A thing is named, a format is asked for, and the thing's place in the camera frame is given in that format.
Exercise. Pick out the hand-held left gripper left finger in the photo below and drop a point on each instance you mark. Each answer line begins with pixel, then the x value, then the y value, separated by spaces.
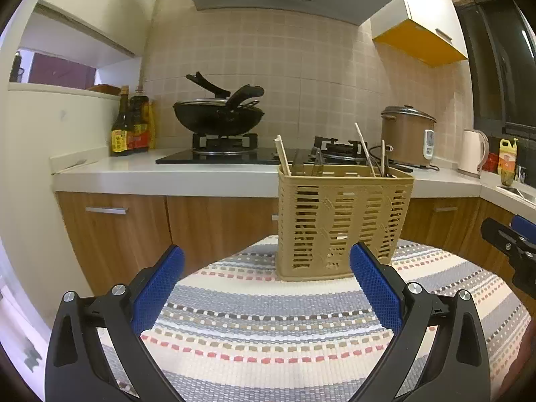
pixel 161 284

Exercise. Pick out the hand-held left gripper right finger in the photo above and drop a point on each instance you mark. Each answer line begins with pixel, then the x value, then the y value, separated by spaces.
pixel 377 284

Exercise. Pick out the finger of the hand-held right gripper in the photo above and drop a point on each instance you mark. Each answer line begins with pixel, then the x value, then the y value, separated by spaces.
pixel 498 232
pixel 526 227

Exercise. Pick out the beige plastic utensil basket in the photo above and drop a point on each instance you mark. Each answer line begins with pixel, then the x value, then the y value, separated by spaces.
pixel 343 184

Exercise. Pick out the wooden chopstick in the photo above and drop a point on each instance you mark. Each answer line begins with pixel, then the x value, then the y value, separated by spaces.
pixel 383 157
pixel 365 148
pixel 283 157

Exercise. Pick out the wooden corner cabinet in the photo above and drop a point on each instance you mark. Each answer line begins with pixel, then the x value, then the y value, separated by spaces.
pixel 477 234

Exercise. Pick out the steel sink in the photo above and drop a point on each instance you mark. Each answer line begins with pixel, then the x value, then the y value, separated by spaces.
pixel 519 192

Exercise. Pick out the wooden cabinet door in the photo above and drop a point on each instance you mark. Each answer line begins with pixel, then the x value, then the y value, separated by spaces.
pixel 435 226
pixel 113 251
pixel 222 222

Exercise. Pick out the yellow oil bottle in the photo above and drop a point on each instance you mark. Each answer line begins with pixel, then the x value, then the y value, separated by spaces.
pixel 507 161

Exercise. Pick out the orange package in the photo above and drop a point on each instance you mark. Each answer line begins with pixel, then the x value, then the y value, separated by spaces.
pixel 490 162

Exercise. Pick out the white electric kettle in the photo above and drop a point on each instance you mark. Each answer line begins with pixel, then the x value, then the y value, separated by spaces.
pixel 472 153

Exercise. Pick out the white kitchen countertop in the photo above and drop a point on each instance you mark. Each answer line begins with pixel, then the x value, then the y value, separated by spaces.
pixel 167 176

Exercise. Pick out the white plug-in timer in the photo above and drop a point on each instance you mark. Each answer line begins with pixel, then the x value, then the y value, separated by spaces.
pixel 429 144

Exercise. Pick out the striped woven mat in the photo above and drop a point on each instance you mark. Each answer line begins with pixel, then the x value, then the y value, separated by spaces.
pixel 272 326

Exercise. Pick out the brown rice cooker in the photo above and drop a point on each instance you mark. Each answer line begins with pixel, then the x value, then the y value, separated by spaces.
pixel 404 138

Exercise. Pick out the black burner grate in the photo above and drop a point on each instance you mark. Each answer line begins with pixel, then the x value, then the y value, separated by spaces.
pixel 224 142
pixel 341 147

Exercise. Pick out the black glass gas hob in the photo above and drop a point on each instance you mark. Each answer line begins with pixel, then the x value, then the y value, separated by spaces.
pixel 234 157

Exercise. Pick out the yellow label sauce bottle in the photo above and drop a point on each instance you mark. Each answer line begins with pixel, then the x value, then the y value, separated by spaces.
pixel 120 134

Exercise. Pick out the red label sauce bottle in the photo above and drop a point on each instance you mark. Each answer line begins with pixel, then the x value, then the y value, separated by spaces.
pixel 139 130

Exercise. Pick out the yellow seasoning packet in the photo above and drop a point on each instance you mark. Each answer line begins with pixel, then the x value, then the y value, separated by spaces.
pixel 151 125

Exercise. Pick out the dark window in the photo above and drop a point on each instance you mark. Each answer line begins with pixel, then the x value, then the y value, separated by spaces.
pixel 494 63

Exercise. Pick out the black wok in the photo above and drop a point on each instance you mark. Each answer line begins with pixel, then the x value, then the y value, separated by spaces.
pixel 217 119

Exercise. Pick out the brown tray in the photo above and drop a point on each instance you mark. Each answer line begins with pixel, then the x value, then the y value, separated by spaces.
pixel 104 89

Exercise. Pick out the black cooking utensil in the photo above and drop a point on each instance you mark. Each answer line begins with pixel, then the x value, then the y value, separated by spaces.
pixel 245 94

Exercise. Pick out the dark bottle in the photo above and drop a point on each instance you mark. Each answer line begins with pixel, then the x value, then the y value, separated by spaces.
pixel 16 69

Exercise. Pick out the yellow and white wall cabinet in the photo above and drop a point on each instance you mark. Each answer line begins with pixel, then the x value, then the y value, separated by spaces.
pixel 418 29

